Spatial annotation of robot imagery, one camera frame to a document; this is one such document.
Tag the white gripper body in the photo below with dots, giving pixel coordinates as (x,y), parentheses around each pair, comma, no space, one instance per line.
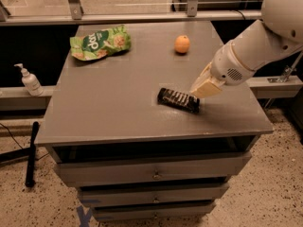
(226,66)

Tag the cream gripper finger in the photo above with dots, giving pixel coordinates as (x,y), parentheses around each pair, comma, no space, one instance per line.
(203,80)
(202,88)

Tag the black rxbar chocolate wrapper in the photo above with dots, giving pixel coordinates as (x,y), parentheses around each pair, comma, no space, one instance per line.
(178,100)

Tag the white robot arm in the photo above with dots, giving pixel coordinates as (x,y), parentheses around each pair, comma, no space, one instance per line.
(277,35)

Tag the orange fruit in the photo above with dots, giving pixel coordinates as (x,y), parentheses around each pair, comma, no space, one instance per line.
(182,44)

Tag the top grey drawer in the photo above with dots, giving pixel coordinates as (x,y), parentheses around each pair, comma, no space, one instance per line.
(152,170)

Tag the grey drawer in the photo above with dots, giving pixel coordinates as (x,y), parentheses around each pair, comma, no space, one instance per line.
(152,170)
(159,194)
(153,210)

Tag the green chip bag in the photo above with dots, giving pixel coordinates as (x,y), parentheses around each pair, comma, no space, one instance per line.
(100,44)

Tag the grey drawer cabinet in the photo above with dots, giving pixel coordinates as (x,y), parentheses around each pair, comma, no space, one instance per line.
(107,110)

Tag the middle grey drawer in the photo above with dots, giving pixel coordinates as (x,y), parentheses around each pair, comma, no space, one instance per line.
(159,194)

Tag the grey metal railing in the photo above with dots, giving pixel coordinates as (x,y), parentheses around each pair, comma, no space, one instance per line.
(80,12)

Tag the bottom grey drawer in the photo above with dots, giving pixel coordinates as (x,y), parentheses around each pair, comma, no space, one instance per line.
(153,210)

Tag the white pump lotion bottle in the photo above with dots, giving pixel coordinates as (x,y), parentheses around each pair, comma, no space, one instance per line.
(30,81)

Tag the black stand leg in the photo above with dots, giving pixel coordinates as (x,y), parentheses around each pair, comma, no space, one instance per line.
(28,153)

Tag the metal bracket clamp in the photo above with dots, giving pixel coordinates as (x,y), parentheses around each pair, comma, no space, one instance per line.
(287,71)

